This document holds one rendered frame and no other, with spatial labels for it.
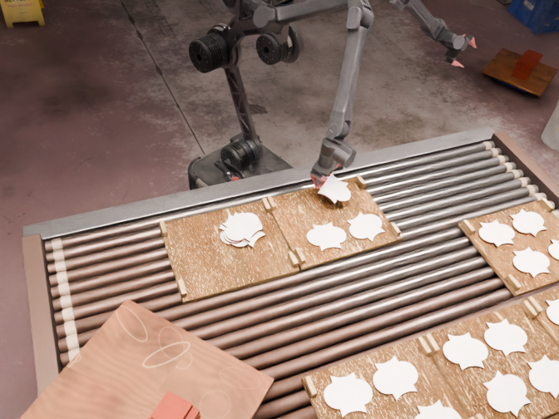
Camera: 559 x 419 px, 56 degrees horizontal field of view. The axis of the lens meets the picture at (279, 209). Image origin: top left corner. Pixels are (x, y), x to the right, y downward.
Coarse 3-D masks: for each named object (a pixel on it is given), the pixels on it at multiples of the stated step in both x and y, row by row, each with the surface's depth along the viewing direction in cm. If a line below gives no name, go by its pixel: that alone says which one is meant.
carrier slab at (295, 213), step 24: (312, 192) 209; (360, 192) 211; (288, 216) 199; (312, 216) 200; (336, 216) 201; (384, 216) 203; (288, 240) 191; (360, 240) 194; (384, 240) 195; (312, 264) 185
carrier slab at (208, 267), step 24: (192, 216) 195; (216, 216) 196; (264, 216) 198; (168, 240) 187; (192, 240) 187; (216, 240) 188; (264, 240) 190; (192, 264) 180; (216, 264) 181; (240, 264) 182; (264, 264) 183; (288, 264) 184; (192, 288) 174; (216, 288) 175
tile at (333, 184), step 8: (328, 176) 204; (328, 184) 202; (336, 184) 203; (344, 184) 204; (320, 192) 198; (328, 192) 199; (336, 192) 200; (344, 192) 202; (336, 200) 199; (344, 200) 199
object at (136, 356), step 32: (128, 320) 152; (160, 320) 153; (96, 352) 145; (128, 352) 146; (160, 352) 146; (192, 352) 147; (224, 352) 148; (64, 384) 138; (96, 384) 139; (128, 384) 140; (160, 384) 140; (192, 384) 141; (224, 384) 142; (256, 384) 143; (32, 416) 132; (64, 416) 133; (96, 416) 133; (128, 416) 134; (224, 416) 136
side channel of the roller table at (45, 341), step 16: (32, 240) 180; (32, 256) 175; (32, 272) 171; (32, 288) 167; (48, 288) 170; (32, 304) 163; (48, 304) 164; (32, 320) 160; (48, 320) 160; (32, 336) 156; (48, 336) 157; (48, 352) 153; (48, 368) 150; (48, 384) 147
